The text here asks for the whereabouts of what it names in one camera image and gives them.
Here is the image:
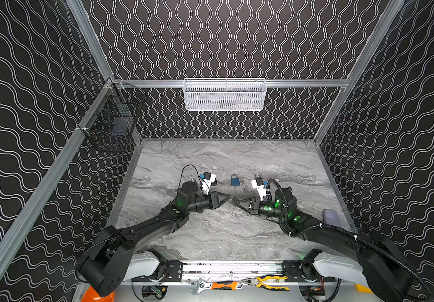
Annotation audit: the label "yellow tag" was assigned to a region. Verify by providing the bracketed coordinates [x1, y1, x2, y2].
[355, 284, 373, 294]

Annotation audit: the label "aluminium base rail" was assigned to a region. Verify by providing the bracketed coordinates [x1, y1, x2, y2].
[131, 260, 335, 284]

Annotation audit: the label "orange hard hat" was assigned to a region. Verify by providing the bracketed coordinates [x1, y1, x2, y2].
[81, 287, 115, 302]

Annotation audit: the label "adjustable wrench orange handle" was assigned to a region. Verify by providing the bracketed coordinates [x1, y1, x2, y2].
[191, 278, 243, 296]

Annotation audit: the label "white wire basket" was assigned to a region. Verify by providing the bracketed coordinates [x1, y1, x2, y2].
[183, 78, 267, 111]

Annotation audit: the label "yellow handled pliers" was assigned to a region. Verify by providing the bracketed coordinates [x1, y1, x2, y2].
[242, 275, 290, 291]

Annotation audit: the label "grey oblong pad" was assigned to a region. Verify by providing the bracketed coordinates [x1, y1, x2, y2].
[323, 209, 341, 227]

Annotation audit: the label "black wire basket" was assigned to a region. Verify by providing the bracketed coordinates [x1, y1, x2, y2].
[82, 82, 148, 153]

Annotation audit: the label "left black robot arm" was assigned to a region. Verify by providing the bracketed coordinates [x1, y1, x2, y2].
[76, 181, 237, 297]

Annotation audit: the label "black corrugated cable conduit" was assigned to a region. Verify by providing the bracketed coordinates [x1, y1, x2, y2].
[265, 178, 433, 302]

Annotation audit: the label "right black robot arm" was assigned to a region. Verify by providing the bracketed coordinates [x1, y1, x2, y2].
[232, 187, 433, 301]

